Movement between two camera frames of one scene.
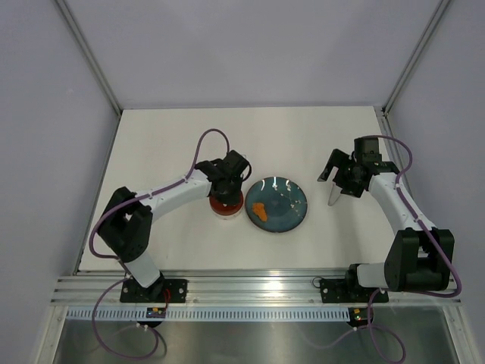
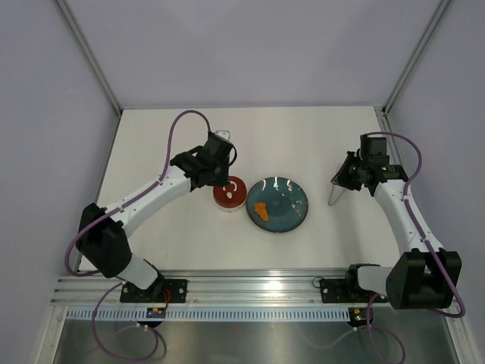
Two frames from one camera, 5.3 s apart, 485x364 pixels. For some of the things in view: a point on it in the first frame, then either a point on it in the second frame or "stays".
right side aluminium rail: [398, 155] stays
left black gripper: [233, 198] → [225, 178]
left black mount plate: [132, 292] stays
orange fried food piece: [258, 209] stays
